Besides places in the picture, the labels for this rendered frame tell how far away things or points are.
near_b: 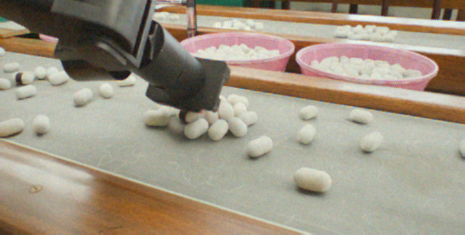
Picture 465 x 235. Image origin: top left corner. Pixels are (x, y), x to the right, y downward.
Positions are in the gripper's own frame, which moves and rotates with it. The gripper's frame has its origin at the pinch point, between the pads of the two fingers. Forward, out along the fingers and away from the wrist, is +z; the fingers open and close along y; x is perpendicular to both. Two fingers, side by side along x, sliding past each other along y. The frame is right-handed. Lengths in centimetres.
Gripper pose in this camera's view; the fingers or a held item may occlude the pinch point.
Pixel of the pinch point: (211, 101)
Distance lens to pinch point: 53.1
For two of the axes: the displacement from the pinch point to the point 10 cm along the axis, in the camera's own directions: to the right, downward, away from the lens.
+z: 3.1, 2.9, 9.1
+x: -2.6, 9.4, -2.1
